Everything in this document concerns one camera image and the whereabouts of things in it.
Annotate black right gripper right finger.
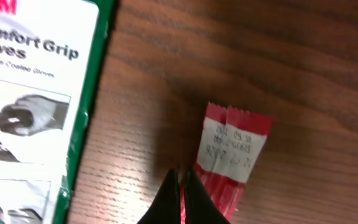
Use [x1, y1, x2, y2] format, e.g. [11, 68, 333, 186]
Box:
[184, 168, 230, 224]

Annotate red white snack packet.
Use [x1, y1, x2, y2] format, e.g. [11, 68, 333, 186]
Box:
[193, 103, 273, 220]

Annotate green white barcode packet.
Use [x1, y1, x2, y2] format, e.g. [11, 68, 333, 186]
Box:
[0, 0, 114, 223]

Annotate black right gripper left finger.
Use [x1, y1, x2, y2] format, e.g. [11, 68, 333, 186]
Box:
[137, 169, 181, 224]

